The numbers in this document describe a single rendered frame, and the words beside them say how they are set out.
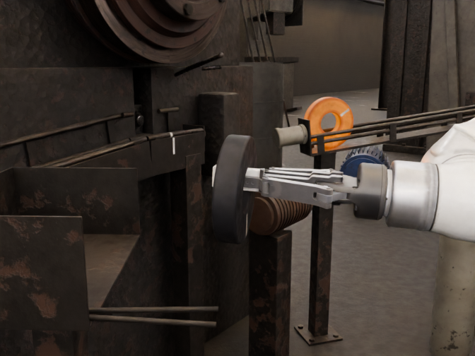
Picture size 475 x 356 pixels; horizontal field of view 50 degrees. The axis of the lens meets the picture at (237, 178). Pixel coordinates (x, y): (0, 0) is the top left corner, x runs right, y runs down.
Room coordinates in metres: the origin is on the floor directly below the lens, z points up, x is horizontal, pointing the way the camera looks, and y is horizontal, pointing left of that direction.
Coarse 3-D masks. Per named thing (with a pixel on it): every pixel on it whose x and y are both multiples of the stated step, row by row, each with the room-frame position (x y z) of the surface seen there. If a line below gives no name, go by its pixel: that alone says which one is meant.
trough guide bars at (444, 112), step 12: (456, 108) 1.71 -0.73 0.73; (468, 108) 1.72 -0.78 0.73; (384, 120) 1.62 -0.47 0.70; (396, 120) 1.64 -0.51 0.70; (408, 120) 1.58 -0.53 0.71; (420, 120) 1.59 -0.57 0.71; (432, 120) 1.68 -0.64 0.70; (444, 120) 1.62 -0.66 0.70; (456, 120) 1.63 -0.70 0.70; (336, 132) 1.50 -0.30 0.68; (348, 132) 1.52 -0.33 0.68; (360, 132) 1.60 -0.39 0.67; (372, 132) 1.54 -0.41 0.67; (384, 132) 1.55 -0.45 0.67; (396, 132) 1.56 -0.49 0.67; (312, 144) 1.48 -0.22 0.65
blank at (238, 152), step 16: (224, 144) 0.67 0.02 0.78; (240, 144) 0.67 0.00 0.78; (224, 160) 0.65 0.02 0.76; (240, 160) 0.64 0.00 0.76; (256, 160) 0.75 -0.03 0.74; (224, 176) 0.63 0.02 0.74; (240, 176) 0.64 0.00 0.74; (224, 192) 0.63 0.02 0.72; (240, 192) 0.65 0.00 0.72; (224, 208) 0.63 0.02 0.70; (240, 208) 0.65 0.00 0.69; (224, 224) 0.63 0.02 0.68; (240, 224) 0.66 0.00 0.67; (224, 240) 0.66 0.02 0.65; (240, 240) 0.67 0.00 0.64
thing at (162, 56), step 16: (80, 0) 1.11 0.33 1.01; (96, 0) 1.07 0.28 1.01; (96, 16) 1.12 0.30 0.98; (112, 16) 1.11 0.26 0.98; (112, 32) 1.11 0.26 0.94; (128, 32) 1.14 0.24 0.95; (208, 32) 1.35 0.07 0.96; (128, 48) 1.14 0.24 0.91; (144, 48) 1.17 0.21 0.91; (160, 48) 1.21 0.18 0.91; (192, 48) 1.30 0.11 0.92
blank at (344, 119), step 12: (312, 108) 1.50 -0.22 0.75; (324, 108) 1.51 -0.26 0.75; (336, 108) 1.52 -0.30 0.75; (348, 108) 1.53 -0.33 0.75; (312, 120) 1.50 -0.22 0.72; (336, 120) 1.55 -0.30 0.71; (348, 120) 1.53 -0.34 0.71; (312, 132) 1.50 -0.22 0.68; (324, 132) 1.51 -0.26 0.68; (324, 144) 1.51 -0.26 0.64; (336, 144) 1.52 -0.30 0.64
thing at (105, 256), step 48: (0, 192) 0.75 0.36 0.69; (48, 192) 0.79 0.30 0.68; (96, 192) 0.79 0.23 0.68; (0, 240) 0.53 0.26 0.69; (48, 240) 0.53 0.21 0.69; (96, 240) 0.77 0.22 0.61; (0, 288) 0.53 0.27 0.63; (48, 288) 0.53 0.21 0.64; (96, 288) 0.62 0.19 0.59; (48, 336) 0.66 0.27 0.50
